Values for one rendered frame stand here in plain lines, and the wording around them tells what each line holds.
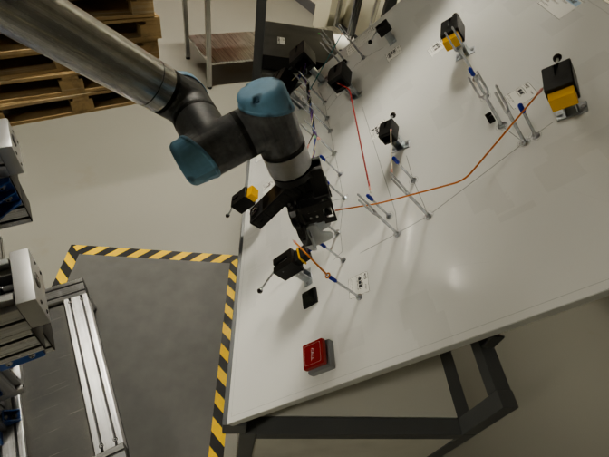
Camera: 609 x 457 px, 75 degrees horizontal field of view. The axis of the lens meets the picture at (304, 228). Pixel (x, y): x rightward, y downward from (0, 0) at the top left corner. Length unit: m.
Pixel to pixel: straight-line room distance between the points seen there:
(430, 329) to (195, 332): 1.51
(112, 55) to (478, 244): 0.63
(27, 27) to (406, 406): 1.08
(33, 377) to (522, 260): 1.69
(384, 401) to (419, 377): 0.13
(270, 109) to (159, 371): 1.58
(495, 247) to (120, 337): 1.75
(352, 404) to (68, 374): 1.15
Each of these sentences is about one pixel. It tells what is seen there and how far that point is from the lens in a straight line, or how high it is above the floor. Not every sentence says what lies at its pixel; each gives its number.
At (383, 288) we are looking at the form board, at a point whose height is 1.21.
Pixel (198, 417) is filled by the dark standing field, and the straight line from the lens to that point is 1.91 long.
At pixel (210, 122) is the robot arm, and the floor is 1.48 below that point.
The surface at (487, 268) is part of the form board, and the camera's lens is 0.72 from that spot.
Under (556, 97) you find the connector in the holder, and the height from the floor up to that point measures 1.57.
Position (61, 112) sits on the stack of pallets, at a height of 0.02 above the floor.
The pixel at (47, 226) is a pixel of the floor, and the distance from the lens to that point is 2.64.
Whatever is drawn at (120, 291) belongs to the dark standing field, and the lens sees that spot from 2.24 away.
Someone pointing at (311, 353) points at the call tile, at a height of 1.10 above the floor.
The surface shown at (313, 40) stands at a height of 1.13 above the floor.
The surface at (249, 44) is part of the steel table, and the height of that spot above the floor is 0.22.
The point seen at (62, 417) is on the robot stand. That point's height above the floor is 0.21.
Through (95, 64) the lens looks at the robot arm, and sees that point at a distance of 0.63.
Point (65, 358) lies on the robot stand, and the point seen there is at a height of 0.21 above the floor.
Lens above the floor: 1.82
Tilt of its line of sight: 46 degrees down
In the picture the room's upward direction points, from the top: 13 degrees clockwise
